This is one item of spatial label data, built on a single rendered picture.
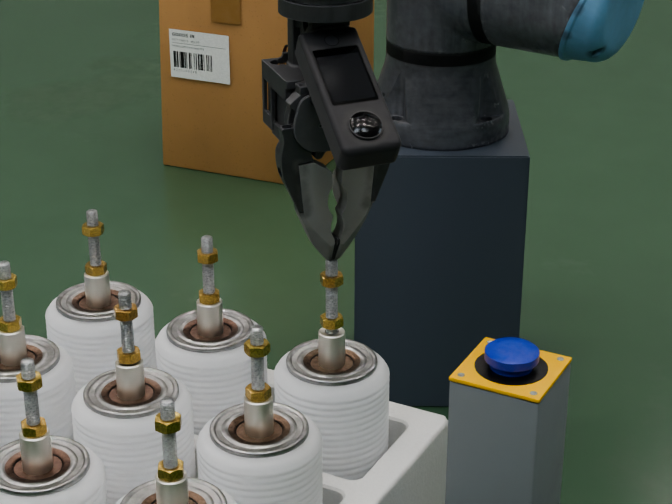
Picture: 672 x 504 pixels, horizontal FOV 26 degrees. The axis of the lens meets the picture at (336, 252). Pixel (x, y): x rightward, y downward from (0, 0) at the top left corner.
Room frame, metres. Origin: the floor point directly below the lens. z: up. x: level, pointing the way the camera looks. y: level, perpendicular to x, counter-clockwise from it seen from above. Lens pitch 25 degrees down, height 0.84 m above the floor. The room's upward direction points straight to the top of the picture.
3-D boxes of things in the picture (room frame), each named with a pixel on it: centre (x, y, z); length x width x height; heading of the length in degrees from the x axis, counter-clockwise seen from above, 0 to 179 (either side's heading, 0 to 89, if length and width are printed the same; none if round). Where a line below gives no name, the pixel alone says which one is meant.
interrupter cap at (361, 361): (1.05, 0.00, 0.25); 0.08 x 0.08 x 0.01
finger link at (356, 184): (1.07, -0.01, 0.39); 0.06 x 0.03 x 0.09; 21
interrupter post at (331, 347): (1.05, 0.00, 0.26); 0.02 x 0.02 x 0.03
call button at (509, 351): (0.93, -0.13, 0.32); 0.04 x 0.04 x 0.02
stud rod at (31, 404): (0.90, 0.22, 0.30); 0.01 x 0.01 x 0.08
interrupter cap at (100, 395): (1.00, 0.16, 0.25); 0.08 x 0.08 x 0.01
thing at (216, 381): (1.11, 0.11, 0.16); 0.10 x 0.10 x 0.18
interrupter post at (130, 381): (1.00, 0.16, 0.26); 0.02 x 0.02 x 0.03
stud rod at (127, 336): (1.00, 0.16, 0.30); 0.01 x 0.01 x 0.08
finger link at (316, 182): (1.06, 0.02, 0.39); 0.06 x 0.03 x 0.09; 21
